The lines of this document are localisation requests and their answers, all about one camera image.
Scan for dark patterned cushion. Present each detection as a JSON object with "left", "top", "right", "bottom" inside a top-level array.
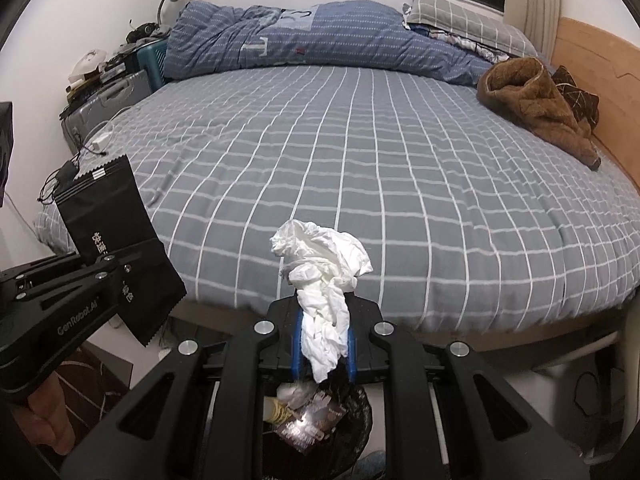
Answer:
[{"left": 550, "top": 65, "right": 600, "bottom": 128}]

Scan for grey checked bed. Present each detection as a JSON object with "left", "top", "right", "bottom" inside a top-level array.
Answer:
[{"left": 34, "top": 65, "right": 640, "bottom": 336}]

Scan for trash bin with black bag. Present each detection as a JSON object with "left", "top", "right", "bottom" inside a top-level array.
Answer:
[{"left": 260, "top": 375, "right": 374, "bottom": 480}]

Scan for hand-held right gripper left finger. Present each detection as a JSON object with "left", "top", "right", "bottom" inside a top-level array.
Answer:
[{"left": 62, "top": 300, "right": 303, "bottom": 480}]

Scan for black headphones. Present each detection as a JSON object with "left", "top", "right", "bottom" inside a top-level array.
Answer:
[{"left": 126, "top": 21, "right": 158, "bottom": 43}]

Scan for grey checked pillow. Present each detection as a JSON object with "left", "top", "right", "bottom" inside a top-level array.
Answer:
[{"left": 405, "top": 0, "right": 538, "bottom": 58}]

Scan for striped patterned cloth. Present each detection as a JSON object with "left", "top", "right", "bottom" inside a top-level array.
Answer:
[{"left": 425, "top": 27, "right": 511, "bottom": 63}]

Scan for black monitor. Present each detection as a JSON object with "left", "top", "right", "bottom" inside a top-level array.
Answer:
[{"left": 0, "top": 102, "right": 14, "bottom": 207}]

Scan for blue striped quilt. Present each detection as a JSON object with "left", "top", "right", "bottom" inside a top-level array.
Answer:
[{"left": 164, "top": 0, "right": 493, "bottom": 86}]

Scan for black foil packet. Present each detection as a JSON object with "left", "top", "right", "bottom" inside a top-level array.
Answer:
[{"left": 54, "top": 154, "right": 187, "bottom": 347}]

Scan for person's left hand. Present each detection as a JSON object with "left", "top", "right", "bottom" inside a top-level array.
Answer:
[{"left": 10, "top": 372, "right": 77, "bottom": 457}]

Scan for white tissue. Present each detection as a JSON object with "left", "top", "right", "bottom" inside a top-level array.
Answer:
[{"left": 270, "top": 219, "right": 375, "bottom": 383}]

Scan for grey suitcase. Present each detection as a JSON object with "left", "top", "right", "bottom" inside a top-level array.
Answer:
[{"left": 60, "top": 70, "right": 153, "bottom": 153}]

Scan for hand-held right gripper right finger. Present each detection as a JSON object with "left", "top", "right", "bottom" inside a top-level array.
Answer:
[{"left": 346, "top": 296, "right": 591, "bottom": 480}]

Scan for white rounded object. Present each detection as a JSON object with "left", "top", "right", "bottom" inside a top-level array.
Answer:
[{"left": 67, "top": 49, "right": 108, "bottom": 86}]

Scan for beige curtain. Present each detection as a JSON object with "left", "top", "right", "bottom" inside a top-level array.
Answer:
[{"left": 502, "top": 0, "right": 563, "bottom": 56}]

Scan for teal plastic stool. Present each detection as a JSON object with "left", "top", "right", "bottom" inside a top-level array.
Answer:
[{"left": 135, "top": 42, "right": 168, "bottom": 88}]

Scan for brown fleece garment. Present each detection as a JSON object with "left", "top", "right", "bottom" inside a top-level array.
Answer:
[{"left": 476, "top": 57, "right": 602, "bottom": 170}]

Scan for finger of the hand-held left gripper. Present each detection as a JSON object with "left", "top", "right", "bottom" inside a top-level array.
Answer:
[
  {"left": 25, "top": 250, "right": 146, "bottom": 306},
  {"left": 0, "top": 256, "right": 86, "bottom": 286}
]

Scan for wooden headboard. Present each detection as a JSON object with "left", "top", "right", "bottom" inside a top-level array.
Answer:
[{"left": 550, "top": 17, "right": 640, "bottom": 188}]

